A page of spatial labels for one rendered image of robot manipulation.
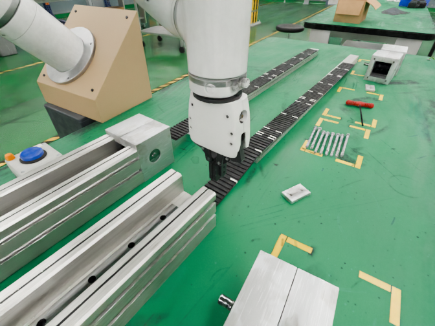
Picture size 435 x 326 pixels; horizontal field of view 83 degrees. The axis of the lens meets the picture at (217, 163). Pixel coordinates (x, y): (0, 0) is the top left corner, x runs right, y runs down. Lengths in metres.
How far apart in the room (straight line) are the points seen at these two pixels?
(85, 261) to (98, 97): 0.51
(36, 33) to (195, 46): 0.56
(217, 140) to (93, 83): 0.50
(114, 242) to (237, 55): 0.30
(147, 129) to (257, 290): 0.38
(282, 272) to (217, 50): 0.27
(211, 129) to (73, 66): 0.58
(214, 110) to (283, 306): 0.26
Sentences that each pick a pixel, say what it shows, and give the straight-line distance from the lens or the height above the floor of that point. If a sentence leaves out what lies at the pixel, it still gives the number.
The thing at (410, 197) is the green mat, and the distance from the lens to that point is 0.63.
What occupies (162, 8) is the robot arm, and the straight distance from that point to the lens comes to 0.41.
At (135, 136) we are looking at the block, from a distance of 0.52.
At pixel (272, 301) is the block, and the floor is 0.87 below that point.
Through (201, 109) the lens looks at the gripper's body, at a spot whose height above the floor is 0.97.
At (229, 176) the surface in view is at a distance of 0.52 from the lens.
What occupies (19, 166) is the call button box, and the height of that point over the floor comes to 0.84.
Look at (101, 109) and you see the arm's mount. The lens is 0.79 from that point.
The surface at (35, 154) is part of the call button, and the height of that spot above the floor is 0.85.
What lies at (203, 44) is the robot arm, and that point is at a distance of 0.33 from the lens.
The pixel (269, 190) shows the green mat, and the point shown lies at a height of 0.78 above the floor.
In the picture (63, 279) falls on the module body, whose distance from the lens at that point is 0.38.
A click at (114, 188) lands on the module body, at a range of 0.51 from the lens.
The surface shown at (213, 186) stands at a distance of 0.51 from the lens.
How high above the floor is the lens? 1.14
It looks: 39 degrees down
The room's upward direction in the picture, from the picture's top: straight up
